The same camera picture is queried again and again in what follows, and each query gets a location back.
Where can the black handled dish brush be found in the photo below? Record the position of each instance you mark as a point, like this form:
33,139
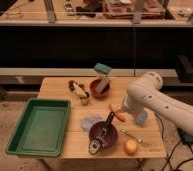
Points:
94,147

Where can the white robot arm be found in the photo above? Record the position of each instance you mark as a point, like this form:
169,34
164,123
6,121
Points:
144,92

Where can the light blue plastic cup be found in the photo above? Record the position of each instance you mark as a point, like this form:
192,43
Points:
141,118

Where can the brown red bowl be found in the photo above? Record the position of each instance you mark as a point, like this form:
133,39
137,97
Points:
104,93

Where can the brown white stuffed toy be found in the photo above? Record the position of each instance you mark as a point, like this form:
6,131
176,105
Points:
80,91

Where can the green topped white sponge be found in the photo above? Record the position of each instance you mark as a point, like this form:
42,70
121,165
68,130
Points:
103,71

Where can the orange carrot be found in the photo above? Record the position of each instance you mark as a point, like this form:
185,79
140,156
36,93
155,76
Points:
118,115

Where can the wooden table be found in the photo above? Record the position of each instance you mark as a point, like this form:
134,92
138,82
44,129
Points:
76,140

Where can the purple plastic bowl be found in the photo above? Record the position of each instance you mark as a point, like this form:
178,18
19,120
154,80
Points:
107,137

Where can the metal spoon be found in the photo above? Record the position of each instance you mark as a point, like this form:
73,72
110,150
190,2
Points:
140,141

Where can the yellow orange fruit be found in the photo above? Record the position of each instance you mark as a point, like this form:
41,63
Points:
130,147

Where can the green plastic tray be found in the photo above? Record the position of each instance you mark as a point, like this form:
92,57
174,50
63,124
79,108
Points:
41,128

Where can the black power adapter box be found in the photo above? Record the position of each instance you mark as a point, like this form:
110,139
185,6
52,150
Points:
185,137

